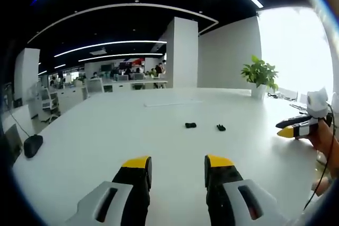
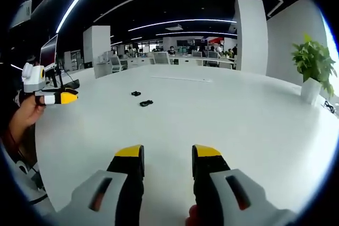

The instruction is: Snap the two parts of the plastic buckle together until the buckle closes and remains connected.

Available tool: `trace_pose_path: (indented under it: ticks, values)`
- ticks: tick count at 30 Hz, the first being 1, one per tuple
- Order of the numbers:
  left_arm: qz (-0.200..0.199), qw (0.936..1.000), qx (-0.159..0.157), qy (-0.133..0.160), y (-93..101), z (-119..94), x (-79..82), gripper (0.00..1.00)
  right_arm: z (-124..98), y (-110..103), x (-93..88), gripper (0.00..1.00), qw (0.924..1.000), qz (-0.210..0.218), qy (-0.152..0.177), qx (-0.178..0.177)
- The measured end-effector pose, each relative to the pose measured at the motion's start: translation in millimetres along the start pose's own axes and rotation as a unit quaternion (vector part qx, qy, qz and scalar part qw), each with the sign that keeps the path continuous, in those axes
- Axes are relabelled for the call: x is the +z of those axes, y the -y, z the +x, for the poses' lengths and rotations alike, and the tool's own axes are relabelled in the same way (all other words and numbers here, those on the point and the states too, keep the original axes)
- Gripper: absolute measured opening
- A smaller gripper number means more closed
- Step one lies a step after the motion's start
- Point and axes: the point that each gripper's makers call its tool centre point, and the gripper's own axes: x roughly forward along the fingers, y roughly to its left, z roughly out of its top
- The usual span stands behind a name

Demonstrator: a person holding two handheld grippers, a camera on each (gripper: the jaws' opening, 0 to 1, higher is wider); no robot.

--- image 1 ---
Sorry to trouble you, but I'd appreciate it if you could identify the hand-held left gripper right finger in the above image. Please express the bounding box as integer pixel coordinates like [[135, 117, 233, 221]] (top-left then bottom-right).
[[203, 153, 290, 226]]

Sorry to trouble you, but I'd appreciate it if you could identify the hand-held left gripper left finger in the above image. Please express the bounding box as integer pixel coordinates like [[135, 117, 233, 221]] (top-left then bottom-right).
[[64, 155, 153, 226]]

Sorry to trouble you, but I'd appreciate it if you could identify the person's right hand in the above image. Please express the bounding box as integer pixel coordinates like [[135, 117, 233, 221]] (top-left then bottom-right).
[[307, 120, 339, 156]]

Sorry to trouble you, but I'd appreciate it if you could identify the green potted plant white pot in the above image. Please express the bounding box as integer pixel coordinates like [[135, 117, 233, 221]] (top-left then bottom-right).
[[240, 55, 280, 100]]

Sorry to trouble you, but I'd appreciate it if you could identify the black desk device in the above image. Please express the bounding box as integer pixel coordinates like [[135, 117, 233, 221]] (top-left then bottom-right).
[[23, 134, 44, 159]]

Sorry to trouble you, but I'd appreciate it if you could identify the white mesh office chair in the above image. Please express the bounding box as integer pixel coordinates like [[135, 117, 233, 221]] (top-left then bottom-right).
[[39, 87, 61, 124]]

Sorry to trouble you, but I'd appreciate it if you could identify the white office desk row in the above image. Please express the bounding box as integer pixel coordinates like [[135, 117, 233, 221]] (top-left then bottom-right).
[[102, 79, 168, 93]]

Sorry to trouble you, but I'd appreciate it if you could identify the straight ceiling light strip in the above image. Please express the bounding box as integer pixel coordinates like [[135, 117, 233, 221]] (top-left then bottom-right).
[[78, 52, 164, 62], [53, 40, 168, 58]]

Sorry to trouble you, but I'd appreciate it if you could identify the curved ceiling light strip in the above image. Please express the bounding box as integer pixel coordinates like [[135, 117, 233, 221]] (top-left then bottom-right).
[[26, 3, 219, 46]]

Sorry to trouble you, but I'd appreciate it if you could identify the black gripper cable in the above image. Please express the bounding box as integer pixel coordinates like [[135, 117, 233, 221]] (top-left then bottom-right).
[[302, 103, 336, 211]]

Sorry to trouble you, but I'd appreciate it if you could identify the thin black device cable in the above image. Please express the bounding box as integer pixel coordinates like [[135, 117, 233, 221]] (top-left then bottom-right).
[[7, 105, 35, 137]]

